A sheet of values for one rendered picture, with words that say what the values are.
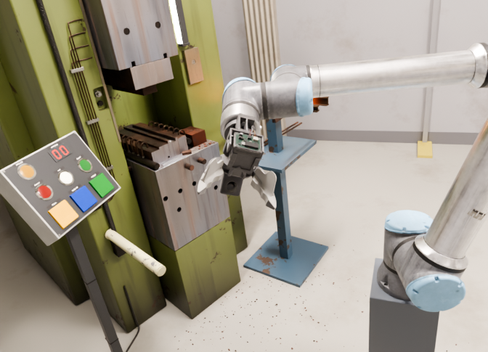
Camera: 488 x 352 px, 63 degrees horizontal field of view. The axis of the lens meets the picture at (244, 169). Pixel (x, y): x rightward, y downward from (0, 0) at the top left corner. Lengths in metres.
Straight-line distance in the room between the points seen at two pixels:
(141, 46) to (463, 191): 1.30
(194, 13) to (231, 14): 2.10
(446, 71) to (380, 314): 0.85
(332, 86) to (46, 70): 1.13
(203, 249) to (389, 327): 1.02
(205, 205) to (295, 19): 2.40
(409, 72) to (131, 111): 1.60
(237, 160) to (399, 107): 3.33
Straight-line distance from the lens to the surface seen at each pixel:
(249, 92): 0.94
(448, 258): 1.24
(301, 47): 4.01
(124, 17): 1.74
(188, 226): 2.02
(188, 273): 2.15
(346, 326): 2.21
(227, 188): 0.87
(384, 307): 1.52
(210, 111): 2.20
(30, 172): 1.47
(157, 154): 1.87
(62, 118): 1.80
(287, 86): 0.94
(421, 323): 1.55
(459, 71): 1.17
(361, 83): 1.09
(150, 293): 2.33
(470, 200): 1.16
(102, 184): 1.58
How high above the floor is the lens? 1.65
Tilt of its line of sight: 26 degrees down
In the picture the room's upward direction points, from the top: 8 degrees counter-clockwise
